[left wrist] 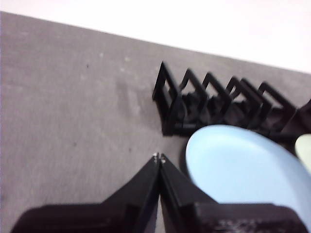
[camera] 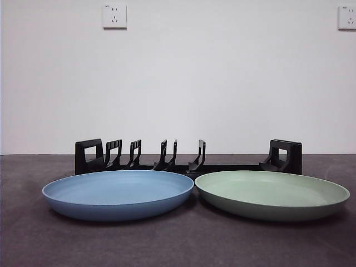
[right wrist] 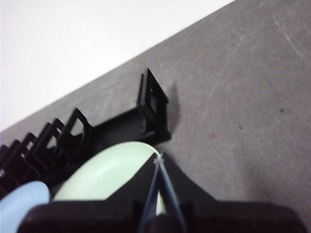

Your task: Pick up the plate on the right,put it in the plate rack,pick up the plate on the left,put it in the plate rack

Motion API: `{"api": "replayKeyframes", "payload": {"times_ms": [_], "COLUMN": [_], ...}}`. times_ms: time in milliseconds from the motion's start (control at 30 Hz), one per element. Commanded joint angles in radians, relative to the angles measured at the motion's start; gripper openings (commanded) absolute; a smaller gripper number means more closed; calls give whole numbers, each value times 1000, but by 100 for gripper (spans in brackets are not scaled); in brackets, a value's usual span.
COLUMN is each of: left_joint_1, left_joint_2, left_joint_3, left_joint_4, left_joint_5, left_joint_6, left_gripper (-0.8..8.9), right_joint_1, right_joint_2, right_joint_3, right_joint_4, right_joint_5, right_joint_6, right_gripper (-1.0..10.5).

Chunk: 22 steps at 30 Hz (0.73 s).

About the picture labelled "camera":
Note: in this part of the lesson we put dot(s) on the white wall socket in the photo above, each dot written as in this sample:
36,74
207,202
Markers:
347,18
115,16

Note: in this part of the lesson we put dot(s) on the light blue round plate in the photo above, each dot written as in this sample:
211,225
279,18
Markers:
116,192

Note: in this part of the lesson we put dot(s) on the pale green round plate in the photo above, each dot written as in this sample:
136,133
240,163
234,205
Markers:
267,192

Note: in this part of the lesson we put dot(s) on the black plastic plate rack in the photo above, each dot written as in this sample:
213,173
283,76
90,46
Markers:
79,162

